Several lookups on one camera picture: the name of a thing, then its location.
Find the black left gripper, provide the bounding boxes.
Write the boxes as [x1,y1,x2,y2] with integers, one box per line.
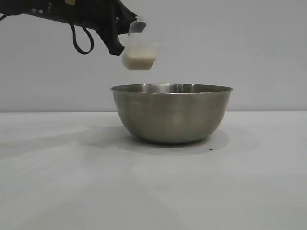
[79,0,140,57]

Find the translucent plastic measuring cup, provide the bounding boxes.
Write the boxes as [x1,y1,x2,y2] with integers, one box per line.
[120,20,159,71]
[121,46,158,71]

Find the stainless steel mixing bowl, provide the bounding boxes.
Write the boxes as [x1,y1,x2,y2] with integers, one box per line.
[110,83,234,145]

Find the black left camera cable loop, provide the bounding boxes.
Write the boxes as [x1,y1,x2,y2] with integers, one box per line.
[71,23,95,55]

